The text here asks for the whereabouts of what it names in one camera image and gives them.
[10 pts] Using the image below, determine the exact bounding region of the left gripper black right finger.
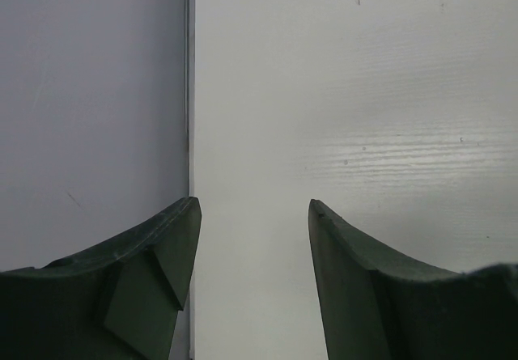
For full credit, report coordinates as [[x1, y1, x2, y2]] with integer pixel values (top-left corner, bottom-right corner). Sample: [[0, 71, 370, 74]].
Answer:
[[308, 200, 517, 359]]

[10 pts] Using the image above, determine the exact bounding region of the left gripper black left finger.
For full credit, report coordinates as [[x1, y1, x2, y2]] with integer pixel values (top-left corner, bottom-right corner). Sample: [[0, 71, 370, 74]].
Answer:
[[1, 197, 202, 359]]

